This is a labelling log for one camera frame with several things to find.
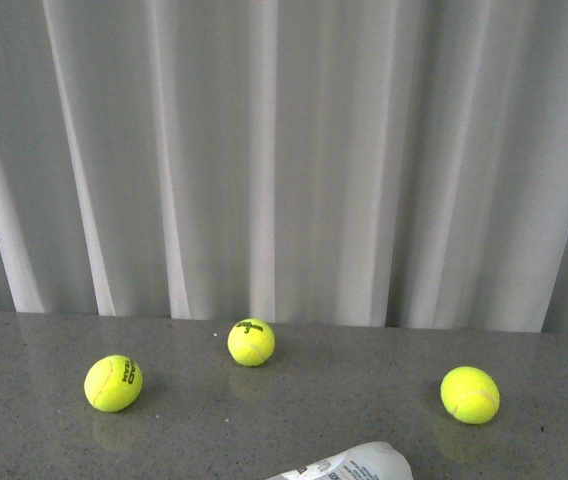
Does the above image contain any clear Wilson tennis ball can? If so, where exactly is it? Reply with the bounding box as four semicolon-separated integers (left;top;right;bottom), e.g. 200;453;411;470
269;441;414;480

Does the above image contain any Wilson tennis ball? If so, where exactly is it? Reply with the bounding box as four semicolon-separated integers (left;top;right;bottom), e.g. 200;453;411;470
227;318;276;367

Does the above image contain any Head Team tennis ball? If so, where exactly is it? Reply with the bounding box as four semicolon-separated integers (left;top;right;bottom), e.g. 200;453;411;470
84;354;143;413

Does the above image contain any plain yellow tennis ball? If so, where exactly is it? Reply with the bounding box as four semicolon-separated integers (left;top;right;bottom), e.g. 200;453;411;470
440;366;501;425

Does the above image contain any white pleated curtain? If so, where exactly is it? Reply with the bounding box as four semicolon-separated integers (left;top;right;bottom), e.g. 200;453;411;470
0;1;568;332

